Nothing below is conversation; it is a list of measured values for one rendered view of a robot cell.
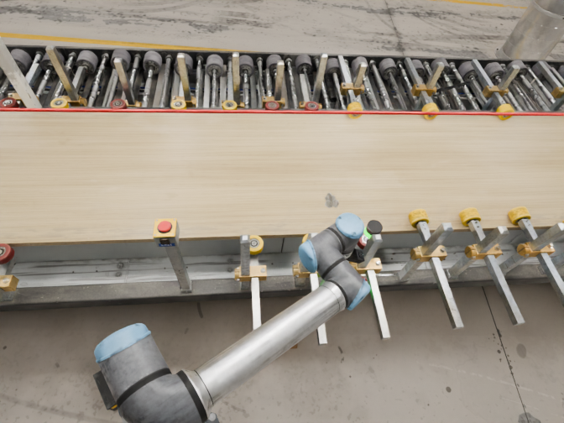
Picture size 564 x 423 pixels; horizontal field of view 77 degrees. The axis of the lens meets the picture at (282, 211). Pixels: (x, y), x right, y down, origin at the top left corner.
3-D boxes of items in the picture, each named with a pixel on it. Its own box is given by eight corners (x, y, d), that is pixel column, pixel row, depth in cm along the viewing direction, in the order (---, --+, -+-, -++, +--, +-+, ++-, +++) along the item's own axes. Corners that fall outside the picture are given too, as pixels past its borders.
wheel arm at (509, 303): (520, 325, 137) (526, 322, 134) (512, 326, 137) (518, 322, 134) (472, 216, 165) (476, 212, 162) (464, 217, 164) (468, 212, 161)
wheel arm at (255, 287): (262, 351, 136) (263, 347, 133) (253, 351, 136) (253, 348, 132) (257, 250, 160) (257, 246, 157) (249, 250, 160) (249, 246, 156)
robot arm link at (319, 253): (321, 271, 98) (353, 248, 103) (296, 241, 103) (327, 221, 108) (315, 284, 106) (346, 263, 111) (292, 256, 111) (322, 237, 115)
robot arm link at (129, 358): (138, 456, 121) (106, 411, 65) (117, 409, 128) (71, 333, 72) (180, 426, 129) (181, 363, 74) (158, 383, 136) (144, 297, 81)
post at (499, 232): (451, 281, 175) (510, 232, 136) (444, 281, 175) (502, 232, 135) (448, 274, 177) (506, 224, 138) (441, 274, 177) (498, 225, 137)
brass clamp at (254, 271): (266, 281, 152) (267, 277, 148) (234, 283, 151) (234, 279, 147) (265, 268, 156) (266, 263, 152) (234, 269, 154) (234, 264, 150)
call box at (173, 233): (179, 248, 120) (174, 236, 113) (157, 248, 119) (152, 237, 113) (180, 229, 124) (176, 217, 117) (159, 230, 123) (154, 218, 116)
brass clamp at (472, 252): (496, 259, 154) (503, 254, 150) (467, 261, 152) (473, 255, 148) (490, 247, 157) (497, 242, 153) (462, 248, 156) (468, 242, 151)
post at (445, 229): (405, 280, 169) (455, 229, 130) (399, 280, 169) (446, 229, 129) (404, 274, 171) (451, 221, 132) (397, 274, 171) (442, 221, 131)
